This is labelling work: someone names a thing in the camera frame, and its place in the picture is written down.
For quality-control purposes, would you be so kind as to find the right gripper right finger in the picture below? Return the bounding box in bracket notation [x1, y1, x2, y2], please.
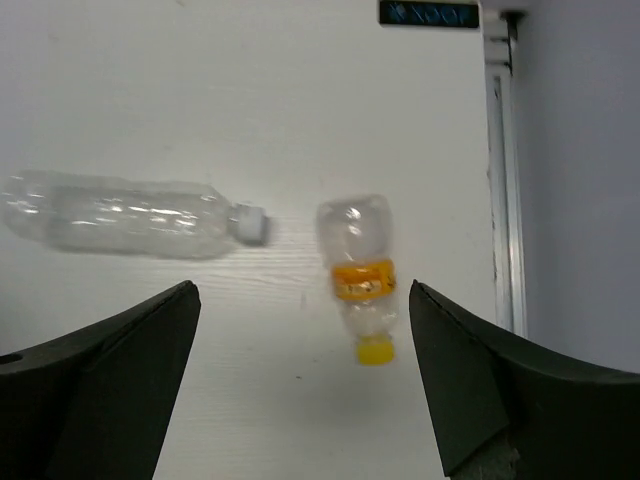
[409, 282, 639, 479]

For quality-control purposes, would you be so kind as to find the clear plastic bottle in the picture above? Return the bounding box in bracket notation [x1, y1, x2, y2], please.
[1, 170, 269, 260]

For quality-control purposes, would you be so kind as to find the right blue table label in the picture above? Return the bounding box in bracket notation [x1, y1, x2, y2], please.
[378, 1, 480, 29]

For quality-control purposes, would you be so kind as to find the small clear yellow-cap bottle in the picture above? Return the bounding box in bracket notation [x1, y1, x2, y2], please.
[316, 194, 399, 366]

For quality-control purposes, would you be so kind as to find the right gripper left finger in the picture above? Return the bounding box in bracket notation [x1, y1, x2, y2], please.
[1, 281, 201, 480]

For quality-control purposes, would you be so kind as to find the aluminium table rail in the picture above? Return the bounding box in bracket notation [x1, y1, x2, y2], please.
[482, 7, 527, 337]

